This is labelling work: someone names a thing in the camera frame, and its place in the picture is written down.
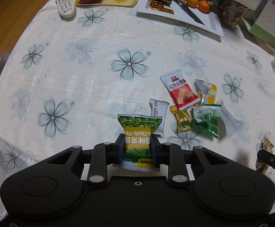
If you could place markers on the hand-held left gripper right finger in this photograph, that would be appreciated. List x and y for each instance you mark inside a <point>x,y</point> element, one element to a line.
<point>153,147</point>

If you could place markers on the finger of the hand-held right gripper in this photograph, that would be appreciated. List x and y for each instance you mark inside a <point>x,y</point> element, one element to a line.
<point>273,161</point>

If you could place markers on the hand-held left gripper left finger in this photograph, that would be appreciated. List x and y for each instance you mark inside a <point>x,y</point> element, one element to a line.
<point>120,147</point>

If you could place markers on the brown patterned snack packet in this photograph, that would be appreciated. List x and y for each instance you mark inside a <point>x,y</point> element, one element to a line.
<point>266,144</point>

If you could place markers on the green pea snack packet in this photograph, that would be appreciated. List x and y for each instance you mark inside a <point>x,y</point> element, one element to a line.
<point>137,127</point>

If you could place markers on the gold candy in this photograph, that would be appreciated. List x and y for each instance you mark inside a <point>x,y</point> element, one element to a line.
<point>182,119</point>

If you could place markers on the white grey snack packet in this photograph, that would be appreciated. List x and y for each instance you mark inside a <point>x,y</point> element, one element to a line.
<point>159,115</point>

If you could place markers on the translucent white snack packet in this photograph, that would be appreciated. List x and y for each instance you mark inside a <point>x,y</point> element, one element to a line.
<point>231,121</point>

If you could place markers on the green white snack packet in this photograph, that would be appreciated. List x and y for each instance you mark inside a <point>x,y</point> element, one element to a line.
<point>206,120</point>

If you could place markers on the red white snack packet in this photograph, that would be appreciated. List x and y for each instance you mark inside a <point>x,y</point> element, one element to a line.
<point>179,87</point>

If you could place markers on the yellow white snack packet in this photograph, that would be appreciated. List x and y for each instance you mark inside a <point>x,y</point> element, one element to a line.
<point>207,92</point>

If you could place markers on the white rectangular plate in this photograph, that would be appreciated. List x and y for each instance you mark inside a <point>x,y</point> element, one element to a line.
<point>175,16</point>

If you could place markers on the green white desk calendar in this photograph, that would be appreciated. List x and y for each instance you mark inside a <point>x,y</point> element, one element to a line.
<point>272,26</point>

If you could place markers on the gold foil chocolate coin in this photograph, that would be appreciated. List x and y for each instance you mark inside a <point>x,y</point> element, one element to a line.
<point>156,5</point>
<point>167,10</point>

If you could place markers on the orange tangerine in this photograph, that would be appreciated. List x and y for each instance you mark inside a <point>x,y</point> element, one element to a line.
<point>192,1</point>
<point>203,6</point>

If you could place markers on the brown patterned box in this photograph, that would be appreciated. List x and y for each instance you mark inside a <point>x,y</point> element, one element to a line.
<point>232,14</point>

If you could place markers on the white remote control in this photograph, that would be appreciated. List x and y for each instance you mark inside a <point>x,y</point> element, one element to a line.
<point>65,3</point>

